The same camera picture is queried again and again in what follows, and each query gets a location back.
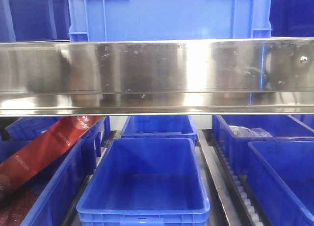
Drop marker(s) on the blue bin rear centre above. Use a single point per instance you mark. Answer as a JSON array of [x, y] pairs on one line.
[[165, 126]]

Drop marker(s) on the blue bin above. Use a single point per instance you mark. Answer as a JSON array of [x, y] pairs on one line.
[[45, 199], [165, 126], [146, 182], [28, 128], [236, 150], [281, 176]]

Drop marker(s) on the blue bin front centre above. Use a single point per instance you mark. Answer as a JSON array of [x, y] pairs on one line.
[[146, 182]]

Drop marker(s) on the blue bin rear right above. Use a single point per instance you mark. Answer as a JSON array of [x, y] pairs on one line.
[[236, 150]]

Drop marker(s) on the large blue crate upper shelf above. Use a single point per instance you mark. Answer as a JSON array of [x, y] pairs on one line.
[[146, 20]]

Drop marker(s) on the blue bin rear left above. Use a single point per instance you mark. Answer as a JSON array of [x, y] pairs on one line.
[[28, 128]]

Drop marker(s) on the blue bin front right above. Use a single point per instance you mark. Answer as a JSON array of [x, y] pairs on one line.
[[281, 176]]

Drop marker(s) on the blue bin front left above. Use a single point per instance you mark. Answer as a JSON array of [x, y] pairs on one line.
[[45, 199]]

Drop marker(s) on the clear plastic bag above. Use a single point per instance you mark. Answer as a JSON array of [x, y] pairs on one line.
[[245, 132]]

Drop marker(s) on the red printed package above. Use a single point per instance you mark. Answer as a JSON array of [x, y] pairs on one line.
[[42, 151]]

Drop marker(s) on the roller track with white wheels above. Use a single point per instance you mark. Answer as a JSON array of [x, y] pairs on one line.
[[242, 197]]

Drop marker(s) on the dark blue crate upper left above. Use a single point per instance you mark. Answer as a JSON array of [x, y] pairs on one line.
[[34, 20]]

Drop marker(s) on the dark blue crate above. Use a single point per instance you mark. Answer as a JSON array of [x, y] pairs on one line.
[[34, 20], [292, 18]]

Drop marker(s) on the dark blue crate upper right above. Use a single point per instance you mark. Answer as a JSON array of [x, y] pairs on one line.
[[292, 18]]

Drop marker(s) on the stainless steel shelf rail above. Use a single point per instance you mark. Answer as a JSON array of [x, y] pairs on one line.
[[197, 77]]

